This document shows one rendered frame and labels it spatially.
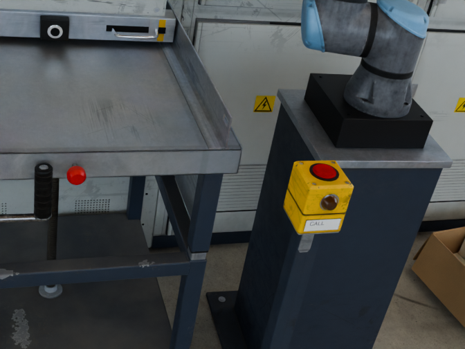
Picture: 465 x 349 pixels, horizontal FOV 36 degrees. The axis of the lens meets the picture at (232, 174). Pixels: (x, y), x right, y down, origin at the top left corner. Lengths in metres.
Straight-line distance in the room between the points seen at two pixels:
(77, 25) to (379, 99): 0.68
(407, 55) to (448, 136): 0.98
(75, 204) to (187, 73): 0.76
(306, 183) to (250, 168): 1.10
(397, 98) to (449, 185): 1.10
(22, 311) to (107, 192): 0.49
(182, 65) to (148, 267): 0.45
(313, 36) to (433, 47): 0.83
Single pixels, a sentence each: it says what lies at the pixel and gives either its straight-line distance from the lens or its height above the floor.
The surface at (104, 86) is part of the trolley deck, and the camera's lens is 1.50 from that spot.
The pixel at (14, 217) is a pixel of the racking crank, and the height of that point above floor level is 0.71.
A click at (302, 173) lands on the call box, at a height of 0.90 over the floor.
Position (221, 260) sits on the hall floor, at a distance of 2.36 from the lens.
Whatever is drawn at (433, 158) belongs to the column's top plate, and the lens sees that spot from 1.65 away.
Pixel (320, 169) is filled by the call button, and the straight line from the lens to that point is 1.19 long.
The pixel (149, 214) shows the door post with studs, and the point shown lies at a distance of 2.27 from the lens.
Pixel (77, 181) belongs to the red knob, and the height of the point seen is 0.79.
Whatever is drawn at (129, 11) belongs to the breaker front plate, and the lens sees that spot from 1.66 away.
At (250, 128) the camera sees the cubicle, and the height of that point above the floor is 0.47.
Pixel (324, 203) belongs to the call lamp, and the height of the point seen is 0.87.
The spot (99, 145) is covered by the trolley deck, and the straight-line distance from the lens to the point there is 1.30.
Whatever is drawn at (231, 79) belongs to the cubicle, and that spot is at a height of 0.63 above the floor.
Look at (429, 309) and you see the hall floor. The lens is 2.44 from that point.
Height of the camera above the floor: 1.52
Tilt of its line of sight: 33 degrees down
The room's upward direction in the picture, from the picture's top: 11 degrees clockwise
